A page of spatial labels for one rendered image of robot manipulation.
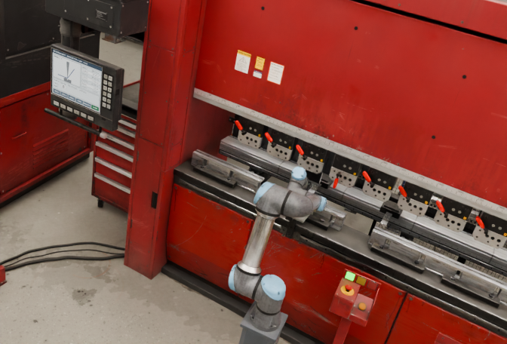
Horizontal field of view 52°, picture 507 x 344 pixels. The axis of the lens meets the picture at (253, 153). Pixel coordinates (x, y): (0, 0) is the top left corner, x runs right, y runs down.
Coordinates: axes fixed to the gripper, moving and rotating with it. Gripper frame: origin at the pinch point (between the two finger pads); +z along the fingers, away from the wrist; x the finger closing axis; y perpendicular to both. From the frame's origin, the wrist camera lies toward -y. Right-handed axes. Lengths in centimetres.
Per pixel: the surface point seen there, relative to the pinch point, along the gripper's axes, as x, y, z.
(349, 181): -22.1, 17.0, -12.5
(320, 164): -3.5, 18.8, -14.5
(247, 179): 38.7, 1.1, 8.9
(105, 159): 163, -17, 52
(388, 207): -44, 22, 17
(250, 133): 42.6, 19.9, -15.4
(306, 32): 23, 64, -66
